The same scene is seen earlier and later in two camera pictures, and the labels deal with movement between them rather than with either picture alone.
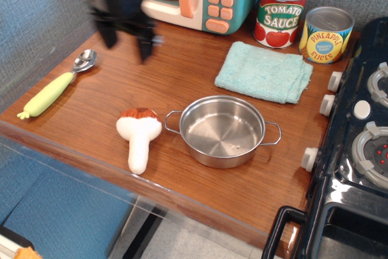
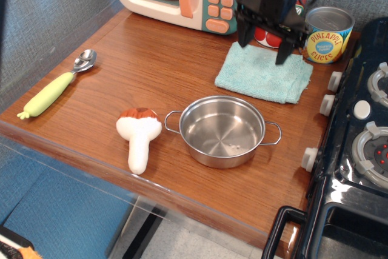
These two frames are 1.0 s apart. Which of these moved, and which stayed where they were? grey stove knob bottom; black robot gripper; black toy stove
Moved: black robot gripper
Stayed: grey stove knob bottom; black toy stove
